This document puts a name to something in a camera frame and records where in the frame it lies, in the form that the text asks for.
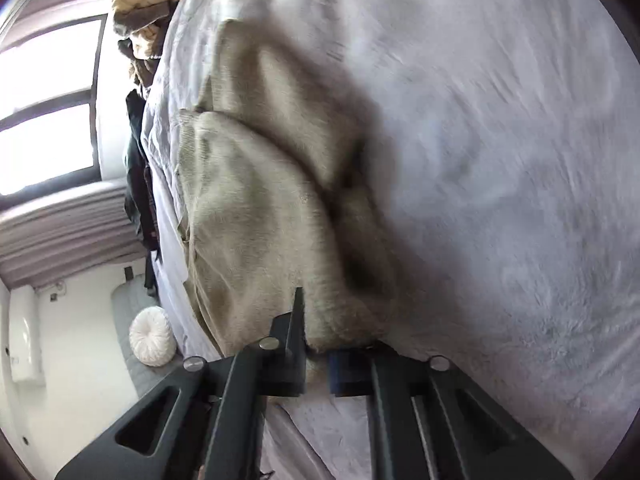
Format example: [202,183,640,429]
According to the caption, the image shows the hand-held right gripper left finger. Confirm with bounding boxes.
[54,287,307,480]

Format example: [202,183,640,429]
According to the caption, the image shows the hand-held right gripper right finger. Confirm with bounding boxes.
[327,342,573,480]

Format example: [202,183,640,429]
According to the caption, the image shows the olive brown knit sweater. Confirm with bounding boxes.
[176,17,401,376]

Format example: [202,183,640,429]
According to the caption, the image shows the round white pleated cushion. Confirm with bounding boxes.
[129,306,177,367]

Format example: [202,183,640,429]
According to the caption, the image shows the lilac smooth fleece blanket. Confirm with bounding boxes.
[150,160,640,480]

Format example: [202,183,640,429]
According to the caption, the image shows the black jacket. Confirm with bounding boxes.
[123,90,163,291]

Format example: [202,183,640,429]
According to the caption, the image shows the grey pleated curtain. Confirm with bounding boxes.
[0,180,146,288]

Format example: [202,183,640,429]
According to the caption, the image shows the window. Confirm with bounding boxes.
[0,12,108,206]

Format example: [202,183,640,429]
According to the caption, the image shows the brown knit garment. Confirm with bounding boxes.
[112,2,171,98]

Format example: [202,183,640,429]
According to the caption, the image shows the white wall appliance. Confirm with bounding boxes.
[7,285,46,386]

